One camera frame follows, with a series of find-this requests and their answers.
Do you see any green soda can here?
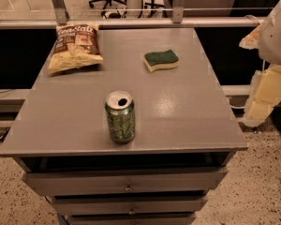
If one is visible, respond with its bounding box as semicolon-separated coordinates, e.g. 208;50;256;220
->
105;90;135;143

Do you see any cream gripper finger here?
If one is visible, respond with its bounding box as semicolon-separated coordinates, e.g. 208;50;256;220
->
239;25;261;50
243;64;281;128

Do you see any white cable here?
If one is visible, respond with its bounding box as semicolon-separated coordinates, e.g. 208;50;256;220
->
228;97;247;111

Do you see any sea salt chips bag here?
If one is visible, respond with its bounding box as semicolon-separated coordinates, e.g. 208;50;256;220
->
48;23;103;74

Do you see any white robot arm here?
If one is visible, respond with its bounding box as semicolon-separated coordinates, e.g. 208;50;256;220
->
239;0;281;128

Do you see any grey drawer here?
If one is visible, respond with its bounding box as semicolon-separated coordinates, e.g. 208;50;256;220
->
22;167;228;196
52;194;207;216
68;213;196;225

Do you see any middle grey drawer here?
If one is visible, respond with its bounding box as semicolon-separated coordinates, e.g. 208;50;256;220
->
52;194;207;216

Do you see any bottom grey drawer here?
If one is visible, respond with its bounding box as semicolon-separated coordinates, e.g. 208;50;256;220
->
68;213;196;225

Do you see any grey drawer cabinet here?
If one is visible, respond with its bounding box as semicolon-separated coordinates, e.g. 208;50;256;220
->
1;28;246;225

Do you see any top grey drawer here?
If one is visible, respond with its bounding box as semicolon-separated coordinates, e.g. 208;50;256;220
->
22;167;228;196

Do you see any grey metal railing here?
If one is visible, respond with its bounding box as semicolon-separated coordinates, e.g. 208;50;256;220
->
0;0;278;29

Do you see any green and yellow sponge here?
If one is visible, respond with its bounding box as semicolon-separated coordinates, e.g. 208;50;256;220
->
143;50;179;72

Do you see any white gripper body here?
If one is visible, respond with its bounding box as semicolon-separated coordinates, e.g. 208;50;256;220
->
259;14;281;65

